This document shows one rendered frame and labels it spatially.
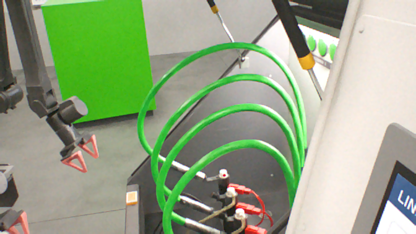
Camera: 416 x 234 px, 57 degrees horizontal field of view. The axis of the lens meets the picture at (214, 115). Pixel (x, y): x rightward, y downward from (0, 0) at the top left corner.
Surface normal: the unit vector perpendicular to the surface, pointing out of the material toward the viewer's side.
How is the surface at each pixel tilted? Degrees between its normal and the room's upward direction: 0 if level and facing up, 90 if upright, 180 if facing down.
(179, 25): 90
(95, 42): 90
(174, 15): 90
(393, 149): 76
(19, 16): 90
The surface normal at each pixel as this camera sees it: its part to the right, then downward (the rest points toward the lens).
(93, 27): 0.30, 0.34
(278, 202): -0.07, -0.93
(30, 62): -0.04, 0.38
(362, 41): -0.97, -0.09
